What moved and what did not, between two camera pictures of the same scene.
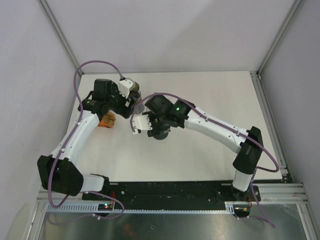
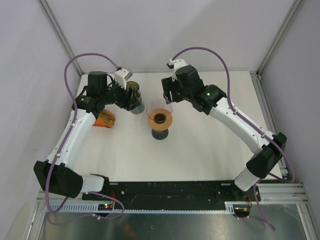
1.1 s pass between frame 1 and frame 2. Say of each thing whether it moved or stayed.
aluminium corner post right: stayed
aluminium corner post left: stayed
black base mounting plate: stayed
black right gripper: moved
